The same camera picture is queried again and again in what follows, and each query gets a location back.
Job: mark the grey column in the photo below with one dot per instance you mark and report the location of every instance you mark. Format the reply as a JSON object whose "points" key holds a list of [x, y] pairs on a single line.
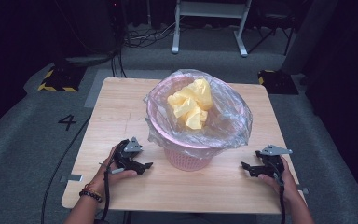
{"points": [[310, 37]]}

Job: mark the dark folding chair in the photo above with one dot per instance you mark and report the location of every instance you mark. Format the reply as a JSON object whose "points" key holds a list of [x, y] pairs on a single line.
{"points": [[275, 25]]}

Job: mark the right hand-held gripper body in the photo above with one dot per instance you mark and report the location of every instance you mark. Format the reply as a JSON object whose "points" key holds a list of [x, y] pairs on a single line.
{"points": [[272, 160]]}

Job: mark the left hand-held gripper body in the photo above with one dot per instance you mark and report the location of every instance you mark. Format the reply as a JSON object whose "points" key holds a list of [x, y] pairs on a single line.
{"points": [[127, 155]]}

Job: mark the clear plastic bag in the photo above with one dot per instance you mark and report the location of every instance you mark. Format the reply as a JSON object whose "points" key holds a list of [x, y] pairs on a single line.
{"points": [[230, 124]]}

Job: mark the metal table bracket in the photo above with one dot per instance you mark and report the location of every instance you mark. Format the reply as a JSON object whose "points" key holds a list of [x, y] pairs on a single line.
{"points": [[73, 178], [303, 189]]}

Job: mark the person's left hand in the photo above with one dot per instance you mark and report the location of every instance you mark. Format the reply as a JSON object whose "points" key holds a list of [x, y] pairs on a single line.
{"points": [[105, 177]]}

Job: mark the white metal stand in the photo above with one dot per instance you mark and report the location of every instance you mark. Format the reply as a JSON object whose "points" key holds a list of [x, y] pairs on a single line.
{"points": [[209, 9]]}

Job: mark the person's right hand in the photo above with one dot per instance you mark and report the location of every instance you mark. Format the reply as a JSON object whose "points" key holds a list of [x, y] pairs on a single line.
{"points": [[284, 183]]}

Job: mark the pink mesh waste basket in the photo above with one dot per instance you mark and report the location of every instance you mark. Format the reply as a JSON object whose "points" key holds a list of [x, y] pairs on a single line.
{"points": [[186, 157]]}

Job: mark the black yellow striped base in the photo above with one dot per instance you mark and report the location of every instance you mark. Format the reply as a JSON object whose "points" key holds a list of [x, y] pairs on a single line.
{"points": [[278, 82], [62, 80]]}

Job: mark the crumpled yellow paper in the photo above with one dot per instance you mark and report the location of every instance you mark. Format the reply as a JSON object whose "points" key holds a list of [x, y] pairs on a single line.
{"points": [[191, 104]]}

